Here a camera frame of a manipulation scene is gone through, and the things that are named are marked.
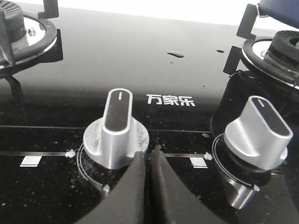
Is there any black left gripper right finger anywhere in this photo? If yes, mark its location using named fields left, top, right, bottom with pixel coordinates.
left=150, top=145, right=226, bottom=224

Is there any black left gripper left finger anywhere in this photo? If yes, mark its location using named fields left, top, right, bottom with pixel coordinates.
left=77, top=152, right=146, bottom=224

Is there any dark blue saucepan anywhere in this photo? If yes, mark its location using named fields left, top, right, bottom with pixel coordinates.
left=259, top=0, right=299, bottom=27

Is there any right burner with pot support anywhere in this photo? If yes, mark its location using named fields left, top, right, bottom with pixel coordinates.
left=223, top=3, right=299, bottom=89

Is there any burner with pot support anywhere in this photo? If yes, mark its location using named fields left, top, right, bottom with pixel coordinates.
left=223, top=3, right=299, bottom=89
left=0, top=0, right=64, bottom=73

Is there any left burner with pot support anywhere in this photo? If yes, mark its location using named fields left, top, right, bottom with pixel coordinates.
left=0, top=0, right=64, bottom=73

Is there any silver left stove knob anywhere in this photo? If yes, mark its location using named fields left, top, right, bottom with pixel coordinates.
left=83, top=88, right=150, bottom=169

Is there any silver stove knob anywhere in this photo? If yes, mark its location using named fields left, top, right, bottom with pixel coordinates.
left=83, top=88, right=150, bottom=169
left=223, top=96, right=293, bottom=170

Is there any silver right stove knob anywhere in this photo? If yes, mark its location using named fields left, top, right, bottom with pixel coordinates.
left=223, top=96, right=293, bottom=170

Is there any black glass gas stove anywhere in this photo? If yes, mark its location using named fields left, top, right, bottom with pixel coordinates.
left=0, top=5, right=299, bottom=224

